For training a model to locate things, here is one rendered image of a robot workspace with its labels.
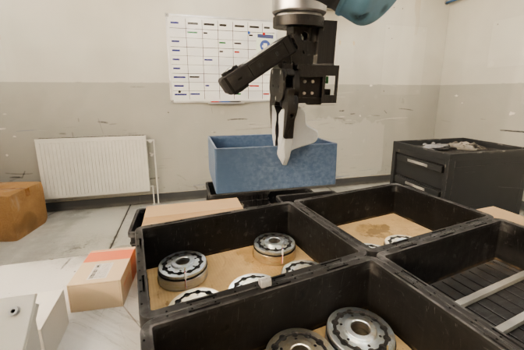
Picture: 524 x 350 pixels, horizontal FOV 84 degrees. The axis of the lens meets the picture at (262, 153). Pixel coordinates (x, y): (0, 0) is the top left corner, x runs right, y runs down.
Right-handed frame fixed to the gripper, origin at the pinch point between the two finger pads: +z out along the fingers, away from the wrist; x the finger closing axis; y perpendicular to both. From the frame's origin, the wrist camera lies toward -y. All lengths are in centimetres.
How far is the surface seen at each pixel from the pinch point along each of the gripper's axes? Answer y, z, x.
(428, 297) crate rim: 19.3, 18.6, -13.6
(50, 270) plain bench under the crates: -56, 46, 45
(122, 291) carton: -32, 40, 24
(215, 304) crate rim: -11.0, 19.2, -7.4
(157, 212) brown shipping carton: -25, 30, 45
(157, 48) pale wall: -42, -32, 294
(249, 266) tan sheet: -1.8, 30.7, 14.2
